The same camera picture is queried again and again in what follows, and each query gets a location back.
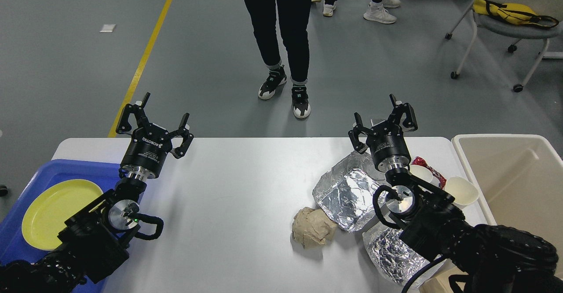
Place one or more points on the white paper cup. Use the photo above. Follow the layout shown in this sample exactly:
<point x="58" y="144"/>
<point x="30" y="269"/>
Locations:
<point x="422" y="173"/>

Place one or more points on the grey chair on wheels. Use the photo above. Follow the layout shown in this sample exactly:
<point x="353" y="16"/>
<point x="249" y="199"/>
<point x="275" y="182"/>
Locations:
<point x="542" y="7"/>

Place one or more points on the crumpled brown paper ball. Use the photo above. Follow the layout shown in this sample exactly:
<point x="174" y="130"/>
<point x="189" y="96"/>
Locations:
<point x="312" y="228"/>

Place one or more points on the person in white sneakers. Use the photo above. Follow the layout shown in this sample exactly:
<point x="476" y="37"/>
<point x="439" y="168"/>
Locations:
<point x="378" y="11"/>

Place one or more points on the person in dark jeans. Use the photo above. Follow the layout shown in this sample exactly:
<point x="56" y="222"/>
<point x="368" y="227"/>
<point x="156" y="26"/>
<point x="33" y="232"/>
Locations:
<point x="288" y="19"/>

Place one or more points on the aluminium foil tray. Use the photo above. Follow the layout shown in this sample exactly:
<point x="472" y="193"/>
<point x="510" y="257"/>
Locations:
<point x="345" y="192"/>

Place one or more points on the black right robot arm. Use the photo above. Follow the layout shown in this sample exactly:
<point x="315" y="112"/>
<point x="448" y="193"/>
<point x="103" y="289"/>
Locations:
<point x="492" y="258"/>

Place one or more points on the yellow plate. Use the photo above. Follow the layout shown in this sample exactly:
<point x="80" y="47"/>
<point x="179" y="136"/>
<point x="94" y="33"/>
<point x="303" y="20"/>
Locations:
<point x="46" y="215"/>

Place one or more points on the blue plastic tray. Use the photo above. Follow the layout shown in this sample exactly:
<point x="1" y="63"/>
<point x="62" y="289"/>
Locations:
<point x="13" y="245"/>

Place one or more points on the white paper bowl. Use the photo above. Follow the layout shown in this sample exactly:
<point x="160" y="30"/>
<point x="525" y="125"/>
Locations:
<point x="464" y="192"/>

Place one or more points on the beige plastic bin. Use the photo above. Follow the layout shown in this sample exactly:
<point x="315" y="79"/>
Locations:
<point x="521" y="181"/>

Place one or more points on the aluminium foil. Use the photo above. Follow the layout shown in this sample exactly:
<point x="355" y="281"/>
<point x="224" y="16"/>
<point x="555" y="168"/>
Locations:
<point x="393" y="259"/>

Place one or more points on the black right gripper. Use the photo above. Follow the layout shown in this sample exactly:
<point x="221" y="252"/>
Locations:
<point x="388" y="148"/>

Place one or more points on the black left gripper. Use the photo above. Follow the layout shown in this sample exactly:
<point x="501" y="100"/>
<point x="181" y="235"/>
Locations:
<point x="145" y="152"/>

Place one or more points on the red snack wrapper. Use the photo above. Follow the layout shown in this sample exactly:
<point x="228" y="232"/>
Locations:
<point x="423" y="163"/>

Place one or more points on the yellow bag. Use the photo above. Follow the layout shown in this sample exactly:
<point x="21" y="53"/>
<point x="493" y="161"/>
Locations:
<point x="514" y="14"/>

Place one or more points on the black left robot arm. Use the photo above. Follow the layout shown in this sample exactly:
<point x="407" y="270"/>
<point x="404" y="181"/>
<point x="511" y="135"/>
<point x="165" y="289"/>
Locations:
<point x="95" y="239"/>

